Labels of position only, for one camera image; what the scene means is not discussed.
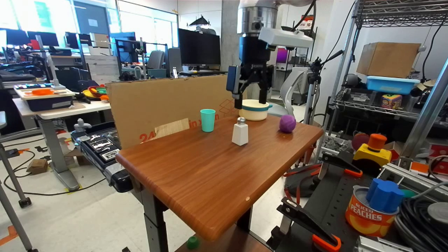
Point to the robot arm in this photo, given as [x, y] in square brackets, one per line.
[257, 19]

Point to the small cardboard box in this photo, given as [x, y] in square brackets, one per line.
[37, 166]

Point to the aluminium rail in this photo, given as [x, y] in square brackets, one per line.
[413, 178]

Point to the orange tin can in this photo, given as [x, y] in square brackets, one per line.
[367, 218]

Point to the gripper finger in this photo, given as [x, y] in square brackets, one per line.
[238, 99]
[263, 94]

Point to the blue toy block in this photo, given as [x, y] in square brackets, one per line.
[385, 196]

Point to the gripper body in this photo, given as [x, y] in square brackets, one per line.
[250, 52]

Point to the red disc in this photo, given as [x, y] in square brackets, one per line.
[359, 141]

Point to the heap of toy food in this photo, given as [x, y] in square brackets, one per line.
[95, 92]

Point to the black monitor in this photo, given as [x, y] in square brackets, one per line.
[199, 47]

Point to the teal plastic cup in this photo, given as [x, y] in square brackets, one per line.
[208, 120]

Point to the black clamp with orange grip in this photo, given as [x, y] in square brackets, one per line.
[304, 218]
[337, 161]

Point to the purple ball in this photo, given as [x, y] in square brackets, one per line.
[287, 124]

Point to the white salt cellar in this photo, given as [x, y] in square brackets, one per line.
[240, 134]

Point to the camera on tripod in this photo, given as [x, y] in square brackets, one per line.
[314, 75]

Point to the black hanging lamp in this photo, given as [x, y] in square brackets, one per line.
[199, 22]

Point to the brown cardboard box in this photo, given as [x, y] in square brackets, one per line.
[388, 59]

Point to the brown cardboard sheet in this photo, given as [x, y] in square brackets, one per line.
[157, 101]

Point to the row of monitors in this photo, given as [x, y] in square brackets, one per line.
[31, 37]

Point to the yellow emergency stop button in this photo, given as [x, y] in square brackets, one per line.
[372, 154]

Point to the blue plastic bin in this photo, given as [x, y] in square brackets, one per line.
[390, 85]

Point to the office chair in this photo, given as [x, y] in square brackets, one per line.
[155, 60]

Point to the colourful toy cube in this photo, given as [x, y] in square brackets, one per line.
[391, 101]

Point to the white chair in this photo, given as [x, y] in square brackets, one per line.
[292, 87]

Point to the aluminium post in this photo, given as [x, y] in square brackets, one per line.
[425, 117]

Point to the tray with orange toy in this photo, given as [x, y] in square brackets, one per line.
[43, 98]

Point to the blue monitor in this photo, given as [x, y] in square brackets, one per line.
[123, 45]

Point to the grey round disc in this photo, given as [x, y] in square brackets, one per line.
[439, 212]

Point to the white pot with teal rim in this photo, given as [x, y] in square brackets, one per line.
[253, 112]

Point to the white desk with grey leg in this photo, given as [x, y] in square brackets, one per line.
[52, 140]

